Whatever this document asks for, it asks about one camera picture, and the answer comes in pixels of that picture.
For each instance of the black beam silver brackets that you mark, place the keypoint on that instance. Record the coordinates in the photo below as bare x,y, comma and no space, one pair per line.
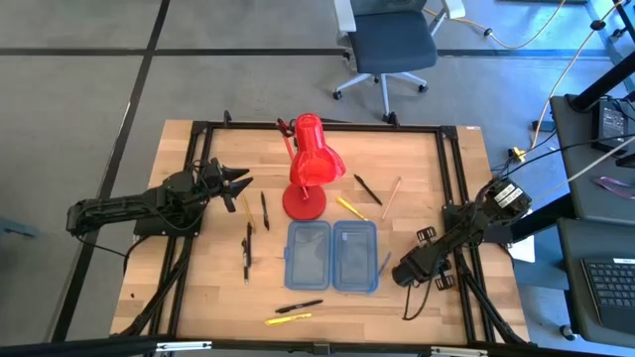
74,347

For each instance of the slim black pen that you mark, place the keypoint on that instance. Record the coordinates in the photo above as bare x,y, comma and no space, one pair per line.
249,243

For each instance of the blue plastic pencil box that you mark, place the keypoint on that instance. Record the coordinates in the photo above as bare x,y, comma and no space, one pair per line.
307,258

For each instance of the blue floor object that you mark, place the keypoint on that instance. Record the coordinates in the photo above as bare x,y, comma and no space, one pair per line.
15,229

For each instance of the white paper sheet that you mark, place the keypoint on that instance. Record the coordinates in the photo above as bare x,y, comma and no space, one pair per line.
523,250

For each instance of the natural wood pencil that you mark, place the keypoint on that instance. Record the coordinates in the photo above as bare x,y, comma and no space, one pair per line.
391,198

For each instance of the blue pen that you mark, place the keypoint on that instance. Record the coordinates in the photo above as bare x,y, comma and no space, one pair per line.
384,264

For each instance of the black power adapter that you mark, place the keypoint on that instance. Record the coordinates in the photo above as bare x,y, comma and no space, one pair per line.
610,126

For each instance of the red desk lamp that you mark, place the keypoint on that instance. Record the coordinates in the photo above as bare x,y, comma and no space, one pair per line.
312,163

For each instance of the pink ribbon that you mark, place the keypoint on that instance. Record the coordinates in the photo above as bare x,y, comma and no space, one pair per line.
615,186

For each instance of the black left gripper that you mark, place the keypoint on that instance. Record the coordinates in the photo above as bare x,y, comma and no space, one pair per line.
213,178

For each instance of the black marker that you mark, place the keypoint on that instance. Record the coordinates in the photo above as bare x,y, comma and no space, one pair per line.
298,306

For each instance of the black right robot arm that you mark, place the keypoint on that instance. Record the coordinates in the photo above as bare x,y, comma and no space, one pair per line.
471,225

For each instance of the dark blue office chair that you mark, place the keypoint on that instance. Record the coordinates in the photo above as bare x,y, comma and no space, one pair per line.
392,42

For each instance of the black mechanical pencil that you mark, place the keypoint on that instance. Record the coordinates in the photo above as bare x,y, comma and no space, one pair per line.
244,260

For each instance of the dark grey desk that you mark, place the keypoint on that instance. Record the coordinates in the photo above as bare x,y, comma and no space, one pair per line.
580,198
570,297

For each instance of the yellow highlighter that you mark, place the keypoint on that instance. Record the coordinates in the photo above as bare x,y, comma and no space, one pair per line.
288,319
349,207

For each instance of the black desk leg bar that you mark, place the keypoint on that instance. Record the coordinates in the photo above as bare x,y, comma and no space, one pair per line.
541,218

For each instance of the black aluminium table frame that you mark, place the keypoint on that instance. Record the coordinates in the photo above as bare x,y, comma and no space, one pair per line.
347,127

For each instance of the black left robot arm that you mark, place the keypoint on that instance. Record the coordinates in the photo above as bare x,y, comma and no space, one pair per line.
124,203

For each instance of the black pen rubber grip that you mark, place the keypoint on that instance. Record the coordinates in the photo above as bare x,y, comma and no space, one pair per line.
265,210

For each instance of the black keyboard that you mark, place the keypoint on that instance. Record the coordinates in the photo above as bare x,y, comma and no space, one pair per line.
610,287

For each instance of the yellow plug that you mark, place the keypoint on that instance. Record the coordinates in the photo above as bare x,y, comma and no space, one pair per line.
518,154

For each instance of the black diagonal pole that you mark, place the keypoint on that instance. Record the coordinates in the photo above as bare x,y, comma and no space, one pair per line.
605,82

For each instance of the yellow pencil green print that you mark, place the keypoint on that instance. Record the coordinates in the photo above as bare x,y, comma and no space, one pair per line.
248,213

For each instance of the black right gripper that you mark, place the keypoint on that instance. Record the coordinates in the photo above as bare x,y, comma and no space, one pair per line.
407,270

